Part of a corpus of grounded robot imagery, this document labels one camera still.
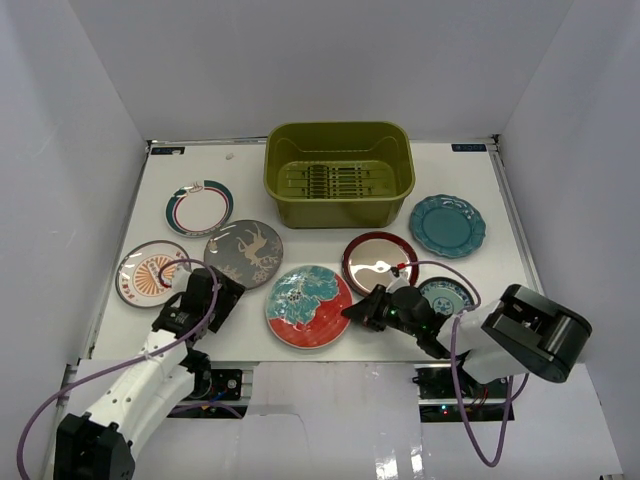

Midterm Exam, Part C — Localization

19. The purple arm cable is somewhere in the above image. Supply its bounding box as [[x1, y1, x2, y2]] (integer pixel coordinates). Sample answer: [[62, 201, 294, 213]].
[[392, 259, 529, 468], [16, 258, 222, 480]]

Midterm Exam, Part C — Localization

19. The teal scalloped plate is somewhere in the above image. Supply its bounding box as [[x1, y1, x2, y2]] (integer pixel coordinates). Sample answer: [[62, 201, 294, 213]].
[[409, 194, 487, 259]]

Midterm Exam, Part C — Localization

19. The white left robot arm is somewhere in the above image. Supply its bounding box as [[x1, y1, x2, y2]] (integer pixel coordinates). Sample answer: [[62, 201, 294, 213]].
[[53, 266, 245, 479]]

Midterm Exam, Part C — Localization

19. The red teal floral plate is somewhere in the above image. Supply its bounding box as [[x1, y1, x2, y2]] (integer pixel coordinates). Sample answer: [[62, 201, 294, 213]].
[[265, 265, 353, 350]]

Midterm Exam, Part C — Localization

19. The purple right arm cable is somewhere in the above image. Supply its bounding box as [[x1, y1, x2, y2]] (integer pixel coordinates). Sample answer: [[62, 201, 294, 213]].
[[392, 259, 529, 468]]

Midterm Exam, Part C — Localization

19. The grey reindeer plate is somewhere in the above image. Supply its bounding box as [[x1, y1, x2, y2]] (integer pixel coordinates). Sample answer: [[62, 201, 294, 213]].
[[203, 220, 284, 290]]

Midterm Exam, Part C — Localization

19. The right blue table label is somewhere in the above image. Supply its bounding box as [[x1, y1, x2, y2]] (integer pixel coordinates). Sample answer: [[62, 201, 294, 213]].
[[451, 143, 487, 153]]

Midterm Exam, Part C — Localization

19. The olive green plastic bin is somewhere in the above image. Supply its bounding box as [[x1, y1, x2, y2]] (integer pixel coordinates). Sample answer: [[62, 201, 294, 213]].
[[263, 121, 416, 229]]

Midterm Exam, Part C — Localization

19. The orange sunburst plate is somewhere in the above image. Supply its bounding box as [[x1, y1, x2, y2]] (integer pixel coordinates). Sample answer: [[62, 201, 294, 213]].
[[115, 240, 188, 308]]

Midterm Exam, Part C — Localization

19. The white plate teal rim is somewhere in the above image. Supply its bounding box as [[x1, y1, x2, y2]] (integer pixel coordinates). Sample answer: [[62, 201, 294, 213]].
[[164, 180, 234, 237]]

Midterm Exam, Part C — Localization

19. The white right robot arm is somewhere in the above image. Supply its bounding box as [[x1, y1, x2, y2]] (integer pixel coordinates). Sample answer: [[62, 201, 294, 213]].
[[342, 280, 593, 399]]

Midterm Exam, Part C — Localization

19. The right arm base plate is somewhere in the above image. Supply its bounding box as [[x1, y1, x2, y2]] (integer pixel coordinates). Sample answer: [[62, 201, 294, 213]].
[[412, 365, 507, 423]]

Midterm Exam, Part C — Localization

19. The blue table label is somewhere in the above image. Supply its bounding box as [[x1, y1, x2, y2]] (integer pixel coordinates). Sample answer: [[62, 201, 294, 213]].
[[451, 143, 487, 153], [150, 146, 185, 155]]

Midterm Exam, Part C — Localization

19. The dark red rimmed plate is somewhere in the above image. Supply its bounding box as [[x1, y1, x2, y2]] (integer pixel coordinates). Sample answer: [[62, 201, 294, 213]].
[[341, 231, 418, 296]]

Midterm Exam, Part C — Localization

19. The left blue table label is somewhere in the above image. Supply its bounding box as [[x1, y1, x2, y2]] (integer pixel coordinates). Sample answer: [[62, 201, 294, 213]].
[[150, 146, 185, 155]]

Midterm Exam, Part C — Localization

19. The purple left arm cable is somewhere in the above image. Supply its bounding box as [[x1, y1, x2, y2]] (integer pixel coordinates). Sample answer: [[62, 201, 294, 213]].
[[16, 258, 222, 480]]

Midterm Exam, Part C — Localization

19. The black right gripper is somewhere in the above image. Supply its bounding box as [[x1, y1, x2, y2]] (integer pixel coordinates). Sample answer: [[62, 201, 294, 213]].
[[342, 285, 420, 339]]

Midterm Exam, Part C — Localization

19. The small blue white plate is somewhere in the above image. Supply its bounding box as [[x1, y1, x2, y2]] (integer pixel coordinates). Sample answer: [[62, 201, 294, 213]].
[[418, 277, 474, 316]]

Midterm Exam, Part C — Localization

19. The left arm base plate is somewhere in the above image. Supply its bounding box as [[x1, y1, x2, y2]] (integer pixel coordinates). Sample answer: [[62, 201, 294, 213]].
[[168, 369, 247, 420]]

